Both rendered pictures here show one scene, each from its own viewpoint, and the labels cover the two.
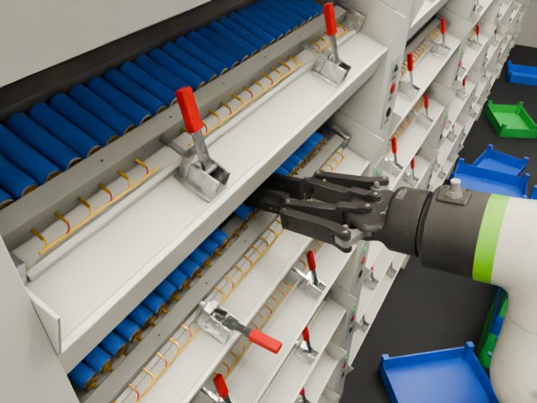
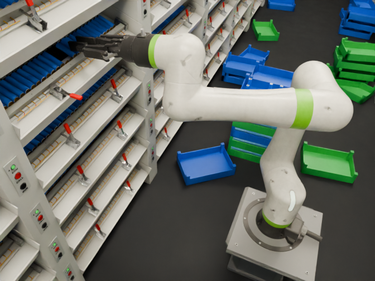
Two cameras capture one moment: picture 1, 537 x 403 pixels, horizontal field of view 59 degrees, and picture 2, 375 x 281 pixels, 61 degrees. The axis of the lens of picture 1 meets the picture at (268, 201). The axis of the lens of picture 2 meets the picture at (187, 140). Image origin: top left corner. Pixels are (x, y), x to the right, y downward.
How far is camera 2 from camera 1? 0.49 m
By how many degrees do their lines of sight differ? 10
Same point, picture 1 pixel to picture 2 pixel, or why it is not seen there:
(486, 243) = (150, 50)
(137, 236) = (11, 42)
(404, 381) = (190, 164)
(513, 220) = (159, 40)
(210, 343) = (55, 100)
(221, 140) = (47, 13)
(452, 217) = (140, 42)
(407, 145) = not seen: hidden behind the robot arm
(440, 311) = (212, 131)
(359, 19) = not seen: outside the picture
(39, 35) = not seen: outside the picture
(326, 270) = (125, 91)
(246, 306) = (71, 89)
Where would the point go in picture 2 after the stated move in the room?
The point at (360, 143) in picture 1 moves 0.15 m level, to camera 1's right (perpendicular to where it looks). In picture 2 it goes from (133, 27) to (174, 26)
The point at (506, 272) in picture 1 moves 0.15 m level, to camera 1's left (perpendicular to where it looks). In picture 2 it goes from (158, 60) to (100, 62)
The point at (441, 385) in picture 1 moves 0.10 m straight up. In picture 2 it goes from (208, 164) to (209, 153)
